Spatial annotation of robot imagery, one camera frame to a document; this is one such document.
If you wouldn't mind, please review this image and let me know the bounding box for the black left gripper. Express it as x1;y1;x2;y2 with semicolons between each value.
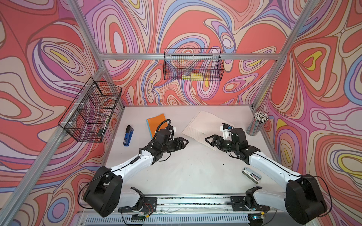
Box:
161;137;189;154

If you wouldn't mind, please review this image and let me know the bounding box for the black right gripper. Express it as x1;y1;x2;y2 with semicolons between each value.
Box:
205;135;238;153

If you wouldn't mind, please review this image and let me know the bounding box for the white lined notebook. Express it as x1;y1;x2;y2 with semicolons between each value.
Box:
182;111;234;151

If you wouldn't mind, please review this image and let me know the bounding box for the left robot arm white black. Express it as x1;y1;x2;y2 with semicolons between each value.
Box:
82;129;189;217

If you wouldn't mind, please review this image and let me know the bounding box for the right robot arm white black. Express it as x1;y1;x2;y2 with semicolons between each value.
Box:
205;124;328;224

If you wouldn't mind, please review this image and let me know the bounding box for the clear cup of pencils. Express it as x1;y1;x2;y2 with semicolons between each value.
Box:
246;112;269;136

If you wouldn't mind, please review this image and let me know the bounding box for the blue black stapler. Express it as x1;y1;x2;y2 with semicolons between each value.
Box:
123;125;134;147

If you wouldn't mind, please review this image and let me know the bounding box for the silver grey stapler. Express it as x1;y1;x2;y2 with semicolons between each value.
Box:
242;167;262;184

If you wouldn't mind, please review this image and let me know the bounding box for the yellow sticky notes pad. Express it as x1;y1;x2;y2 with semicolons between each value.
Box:
181;73;204;81

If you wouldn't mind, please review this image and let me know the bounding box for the black wire basket back wall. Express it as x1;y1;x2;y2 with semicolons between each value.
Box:
163;47;225;81

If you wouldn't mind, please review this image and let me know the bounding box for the black wire basket wall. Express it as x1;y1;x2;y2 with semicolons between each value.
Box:
163;47;225;81
58;77;122;143

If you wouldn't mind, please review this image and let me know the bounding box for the black wire basket left wall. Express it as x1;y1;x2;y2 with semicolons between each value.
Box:
58;77;122;143

